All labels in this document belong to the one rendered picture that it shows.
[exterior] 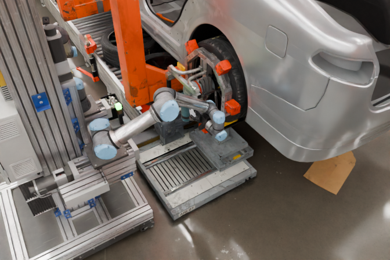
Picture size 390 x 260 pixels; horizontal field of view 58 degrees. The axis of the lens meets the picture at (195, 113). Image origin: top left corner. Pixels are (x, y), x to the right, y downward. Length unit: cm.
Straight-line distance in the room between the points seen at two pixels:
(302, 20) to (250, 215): 164
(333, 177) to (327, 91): 154
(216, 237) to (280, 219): 53
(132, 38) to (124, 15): 18
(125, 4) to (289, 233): 207
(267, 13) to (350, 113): 70
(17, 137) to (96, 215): 89
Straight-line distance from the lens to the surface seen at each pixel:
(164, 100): 196
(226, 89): 245
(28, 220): 290
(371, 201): 332
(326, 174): 336
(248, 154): 316
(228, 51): 252
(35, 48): 196
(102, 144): 202
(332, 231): 302
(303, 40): 190
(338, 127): 209
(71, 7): 460
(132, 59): 278
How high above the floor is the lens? 243
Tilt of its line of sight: 40 degrees down
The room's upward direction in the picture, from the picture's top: straight up
